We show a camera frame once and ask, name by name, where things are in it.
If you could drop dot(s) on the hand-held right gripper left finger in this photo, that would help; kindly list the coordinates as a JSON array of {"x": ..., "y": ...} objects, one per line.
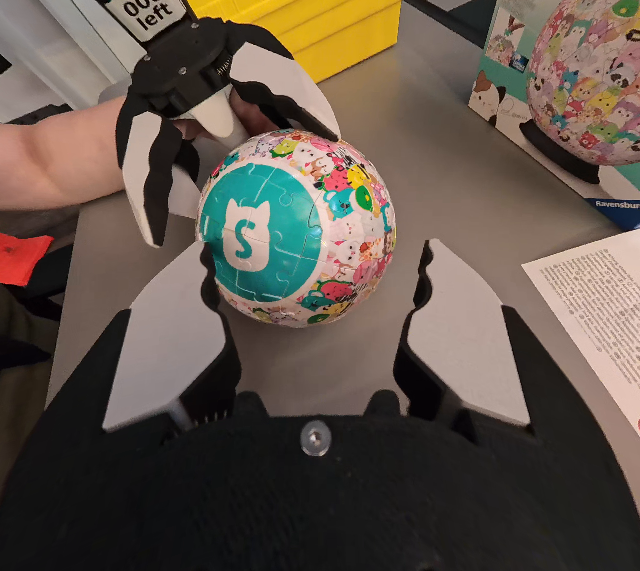
[{"x": 165, "y": 346}]

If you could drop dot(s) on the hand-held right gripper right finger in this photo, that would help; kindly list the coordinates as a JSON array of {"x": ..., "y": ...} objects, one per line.
[{"x": 465, "y": 346}]

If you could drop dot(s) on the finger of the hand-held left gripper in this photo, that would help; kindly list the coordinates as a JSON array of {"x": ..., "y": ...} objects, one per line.
[
  {"x": 285, "y": 81},
  {"x": 135, "y": 196}
]

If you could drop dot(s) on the colourful puzzle ball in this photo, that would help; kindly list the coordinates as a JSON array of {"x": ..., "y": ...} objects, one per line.
[{"x": 300, "y": 231}]

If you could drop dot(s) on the person's left forearm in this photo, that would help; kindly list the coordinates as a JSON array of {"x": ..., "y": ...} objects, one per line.
[{"x": 50, "y": 166}]

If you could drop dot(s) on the puzzle ball cardboard box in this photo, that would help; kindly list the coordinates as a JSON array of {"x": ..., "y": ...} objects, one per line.
[{"x": 575, "y": 81}]

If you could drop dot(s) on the person's left hand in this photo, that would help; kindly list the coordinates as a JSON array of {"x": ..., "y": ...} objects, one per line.
[{"x": 252, "y": 123}]

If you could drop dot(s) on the white instruction leaflet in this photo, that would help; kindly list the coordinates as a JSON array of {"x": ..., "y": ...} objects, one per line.
[{"x": 595, "y": 311}]

